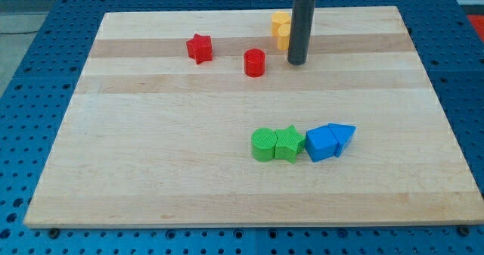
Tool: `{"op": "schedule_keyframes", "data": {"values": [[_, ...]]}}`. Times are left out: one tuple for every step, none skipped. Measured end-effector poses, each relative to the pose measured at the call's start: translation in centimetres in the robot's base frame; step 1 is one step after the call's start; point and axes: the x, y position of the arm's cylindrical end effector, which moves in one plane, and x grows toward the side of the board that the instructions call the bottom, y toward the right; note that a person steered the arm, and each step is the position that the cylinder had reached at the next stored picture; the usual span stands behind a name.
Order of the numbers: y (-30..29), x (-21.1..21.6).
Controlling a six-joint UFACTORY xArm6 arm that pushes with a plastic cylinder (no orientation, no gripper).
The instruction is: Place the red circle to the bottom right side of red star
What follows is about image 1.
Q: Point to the green cylinder block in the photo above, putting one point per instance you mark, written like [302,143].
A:
[263,141]

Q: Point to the blue triangle block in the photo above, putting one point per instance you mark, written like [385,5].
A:
[343,134]

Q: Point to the wooden board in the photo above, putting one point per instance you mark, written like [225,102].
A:
[151,139]

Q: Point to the yellow hexagon block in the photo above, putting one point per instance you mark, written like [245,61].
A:
[279,18]

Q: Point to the yellow cylinder block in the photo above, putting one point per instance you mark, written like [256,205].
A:
[283,38]

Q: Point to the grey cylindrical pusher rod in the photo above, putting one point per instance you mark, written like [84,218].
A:
[300,31]

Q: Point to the blue cube block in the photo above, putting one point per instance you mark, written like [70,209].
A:
[320,143]

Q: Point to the green star block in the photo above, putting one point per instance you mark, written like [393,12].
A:
[289,144]

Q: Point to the red star block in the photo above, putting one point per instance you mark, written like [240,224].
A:
[200,48]

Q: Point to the red cylinder block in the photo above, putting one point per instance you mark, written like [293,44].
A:
[254,62]

